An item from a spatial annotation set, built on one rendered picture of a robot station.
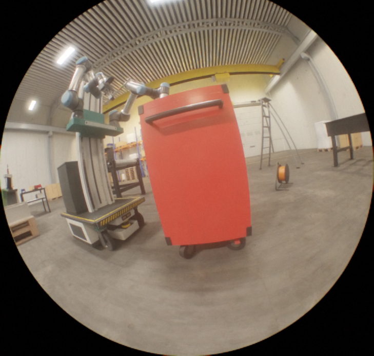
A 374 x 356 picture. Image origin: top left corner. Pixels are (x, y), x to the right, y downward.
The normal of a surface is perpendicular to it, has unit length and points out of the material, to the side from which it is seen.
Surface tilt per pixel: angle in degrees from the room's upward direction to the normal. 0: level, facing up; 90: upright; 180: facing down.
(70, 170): 90
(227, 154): 90
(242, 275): 0
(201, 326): 0
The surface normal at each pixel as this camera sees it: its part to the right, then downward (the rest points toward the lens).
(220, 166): -0.15, 0.09
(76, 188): 0.95, -0.17
